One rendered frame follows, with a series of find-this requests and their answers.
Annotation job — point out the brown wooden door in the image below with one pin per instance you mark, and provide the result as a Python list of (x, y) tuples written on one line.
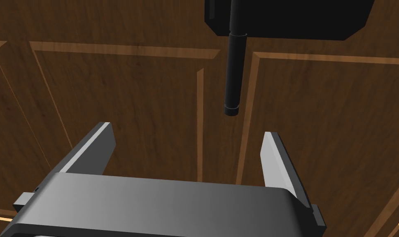
[(136, 108)]

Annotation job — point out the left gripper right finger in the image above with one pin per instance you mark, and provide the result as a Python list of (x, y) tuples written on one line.
[(278, 164)]

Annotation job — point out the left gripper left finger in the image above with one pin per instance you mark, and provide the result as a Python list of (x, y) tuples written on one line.
[(94, 152)]

